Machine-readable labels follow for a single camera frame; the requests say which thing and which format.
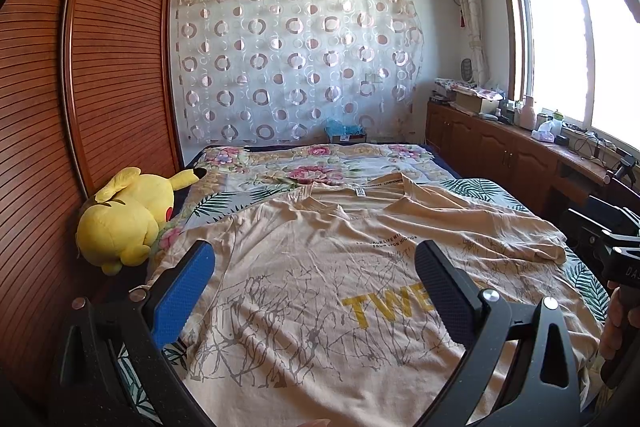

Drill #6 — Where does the wooden slatted wardrobe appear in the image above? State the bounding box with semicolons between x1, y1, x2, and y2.
1;0;182;393

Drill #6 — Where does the blue tissue box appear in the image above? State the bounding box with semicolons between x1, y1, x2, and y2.
324;119;367;145

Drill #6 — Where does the person's right hand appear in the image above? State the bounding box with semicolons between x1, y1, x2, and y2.
599;282;640;360

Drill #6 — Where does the white plastic bag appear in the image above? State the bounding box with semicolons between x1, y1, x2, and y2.
532;118;563;143

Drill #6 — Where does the pink bottle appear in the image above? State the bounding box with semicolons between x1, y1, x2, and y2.
518;95;537;131

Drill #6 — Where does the cardboard box on cabinet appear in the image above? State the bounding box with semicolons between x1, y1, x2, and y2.
452;87;503;114

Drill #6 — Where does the wooden side cabinet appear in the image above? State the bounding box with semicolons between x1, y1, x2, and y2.
425;102;610;221

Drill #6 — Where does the palm leaf print sheet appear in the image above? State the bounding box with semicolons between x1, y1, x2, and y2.
117;178;611;425

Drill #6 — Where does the beige printed t-shirt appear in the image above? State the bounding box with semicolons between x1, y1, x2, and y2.
147;171;604;427

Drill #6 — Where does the bright window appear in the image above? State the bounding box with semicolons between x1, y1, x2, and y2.
506;0;639;148

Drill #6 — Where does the floral bed blanket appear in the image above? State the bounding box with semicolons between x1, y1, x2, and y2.
151;143;459;261

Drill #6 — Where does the yellow Pikachu plush toy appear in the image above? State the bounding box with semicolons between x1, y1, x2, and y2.
75;167;206;277

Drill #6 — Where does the white window drape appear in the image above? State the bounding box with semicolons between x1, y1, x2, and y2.
459;0;489;87

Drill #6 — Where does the circle pattern sheer curtain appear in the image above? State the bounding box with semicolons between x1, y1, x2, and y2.
171;0;423;147

